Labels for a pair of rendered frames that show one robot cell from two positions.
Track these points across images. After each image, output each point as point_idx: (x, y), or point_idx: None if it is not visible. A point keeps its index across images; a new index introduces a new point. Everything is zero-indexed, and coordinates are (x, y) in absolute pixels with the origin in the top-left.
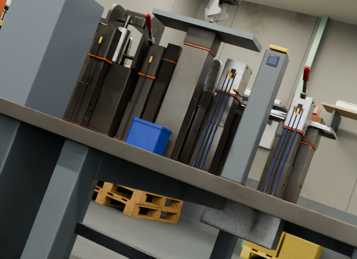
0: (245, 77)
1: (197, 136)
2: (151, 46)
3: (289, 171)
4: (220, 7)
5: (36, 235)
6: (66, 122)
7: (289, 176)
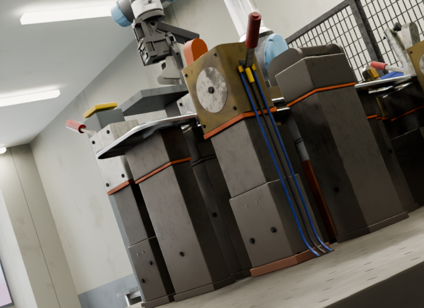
0: (190, 112)
1: None
2: None
3: (141, 254)
4: (172, 60)
5: None
6: None
7: (152, 257)
